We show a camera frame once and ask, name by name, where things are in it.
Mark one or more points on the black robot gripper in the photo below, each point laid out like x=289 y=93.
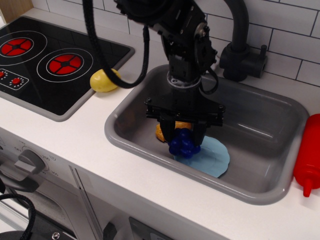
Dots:
x=184 y=106

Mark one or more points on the blue toy blueberries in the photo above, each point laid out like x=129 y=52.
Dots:
x=182 y=144

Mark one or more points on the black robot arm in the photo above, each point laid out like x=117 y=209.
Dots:
x=185 y=39

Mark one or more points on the light blue toy plate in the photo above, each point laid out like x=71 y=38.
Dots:
x=213 y=158

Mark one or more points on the grey toy sink basin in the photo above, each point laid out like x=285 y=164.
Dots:
x=261 y=130

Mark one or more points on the toy chicken wing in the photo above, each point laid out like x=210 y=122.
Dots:
x=178 y=125

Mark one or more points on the dark grey toy faucet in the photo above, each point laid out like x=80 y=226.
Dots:
x=237 y=60

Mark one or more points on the yellow toy potato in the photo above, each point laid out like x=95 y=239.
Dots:
x=101 y=83

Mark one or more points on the red ketchup bottle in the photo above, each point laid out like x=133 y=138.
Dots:
x=307 y=167

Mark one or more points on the black toy stove top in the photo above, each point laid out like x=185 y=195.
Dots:
x=46 y=68

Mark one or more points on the grey oven knob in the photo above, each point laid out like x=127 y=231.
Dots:
x=30 y=162

